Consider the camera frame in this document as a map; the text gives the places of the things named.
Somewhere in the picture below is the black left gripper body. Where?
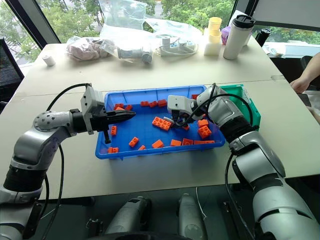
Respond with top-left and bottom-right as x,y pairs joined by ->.
88,111 -> 111,133

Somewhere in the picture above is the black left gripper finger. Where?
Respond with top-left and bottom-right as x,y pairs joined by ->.
102,124 -> 112,145
106,111 -> 137,124

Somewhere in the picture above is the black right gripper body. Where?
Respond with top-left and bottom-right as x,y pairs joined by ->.
171,109 -> 192,125

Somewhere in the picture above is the blue plastic bin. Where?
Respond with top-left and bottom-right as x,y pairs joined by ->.
94,84 -> 226,161

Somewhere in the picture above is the green plastic bin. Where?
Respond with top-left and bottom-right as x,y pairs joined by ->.
219,84 -> 262,131

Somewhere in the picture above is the person's bare hand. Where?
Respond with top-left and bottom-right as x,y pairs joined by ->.
289,76 -> 312,94

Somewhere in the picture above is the large orange building brick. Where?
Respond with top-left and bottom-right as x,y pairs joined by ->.
151,116 -> 174,131

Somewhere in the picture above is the grey cylinder in bag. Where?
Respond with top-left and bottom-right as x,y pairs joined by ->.
116,46 -> 154,64

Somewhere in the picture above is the bag of pink cloth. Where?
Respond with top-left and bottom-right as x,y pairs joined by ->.
65,35 -> 117,62

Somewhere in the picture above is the small white roll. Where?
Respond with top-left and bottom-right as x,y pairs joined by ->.
41,53 -> 57,67

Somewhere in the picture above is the grey rounded robot leg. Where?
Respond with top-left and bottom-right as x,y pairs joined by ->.
104,195 -> 152,237
177,193 -> 209,240

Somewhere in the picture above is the clear bag with white parts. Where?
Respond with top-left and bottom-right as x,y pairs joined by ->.
143,16 -> 204,56

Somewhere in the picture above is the purple plastic item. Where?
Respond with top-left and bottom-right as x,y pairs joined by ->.
221,24 -> 232,46

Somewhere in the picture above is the yellow plastic cup stack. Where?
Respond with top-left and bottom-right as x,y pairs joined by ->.
207,16 -> 223,44

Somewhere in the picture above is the large clear plastic bag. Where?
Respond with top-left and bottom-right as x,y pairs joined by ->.
97,0 -> 162,52

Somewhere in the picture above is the white thermos with black lid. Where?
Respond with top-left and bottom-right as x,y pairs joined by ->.
222,14 -> 256,61

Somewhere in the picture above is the black mesh chair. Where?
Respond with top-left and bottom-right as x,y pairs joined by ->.
0,37 -> 26,97

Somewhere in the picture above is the black bottle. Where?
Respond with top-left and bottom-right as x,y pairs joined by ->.
254,27 -> 273,48

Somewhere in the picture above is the dark grey flat device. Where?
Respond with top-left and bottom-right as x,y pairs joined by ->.
297,91 -> 318,112

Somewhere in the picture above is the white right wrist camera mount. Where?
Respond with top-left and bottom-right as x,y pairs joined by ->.
166,94 -> 195,117

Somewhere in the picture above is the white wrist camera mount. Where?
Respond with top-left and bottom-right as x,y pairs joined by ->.
166,94 -> 195,117
80,86 -> 107,136

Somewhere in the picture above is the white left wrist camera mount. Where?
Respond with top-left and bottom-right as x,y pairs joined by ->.
80,86 -> 107,136

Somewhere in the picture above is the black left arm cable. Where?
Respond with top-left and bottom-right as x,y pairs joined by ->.
37,83 -> 91,240

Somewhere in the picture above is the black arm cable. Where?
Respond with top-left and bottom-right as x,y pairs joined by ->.
186,83 -> 258,240
37,83 -> 91,240

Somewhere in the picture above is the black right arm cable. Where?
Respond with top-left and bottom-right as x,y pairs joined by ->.
186,83 -> 258,240

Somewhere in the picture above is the thin white string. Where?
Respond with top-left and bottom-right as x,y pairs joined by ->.
195,186 -> 208,219

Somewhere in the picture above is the black window frame post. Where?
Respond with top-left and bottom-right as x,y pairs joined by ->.
9,0 -> 61,51

